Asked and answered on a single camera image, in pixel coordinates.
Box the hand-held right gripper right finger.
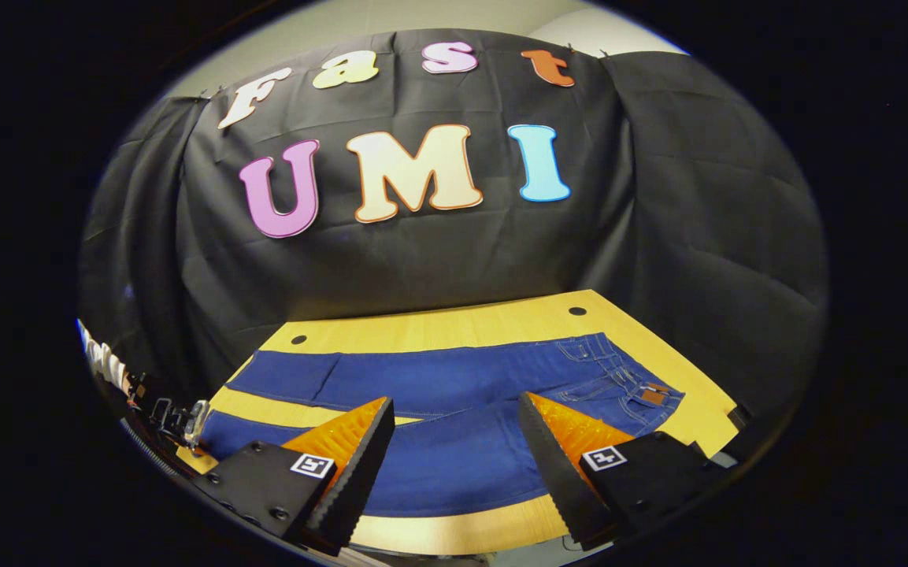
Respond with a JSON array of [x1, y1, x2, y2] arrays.
[[517, 391, 731, 551]]

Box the black backdrop cloth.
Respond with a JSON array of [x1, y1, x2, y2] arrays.
[[78, 29, 829, 422]]

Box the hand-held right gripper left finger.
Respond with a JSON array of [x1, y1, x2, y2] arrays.
[[194, 396, 396, 556]]

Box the blue denim jeans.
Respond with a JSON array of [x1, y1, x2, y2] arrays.
[[200, 332, 686, 519]]

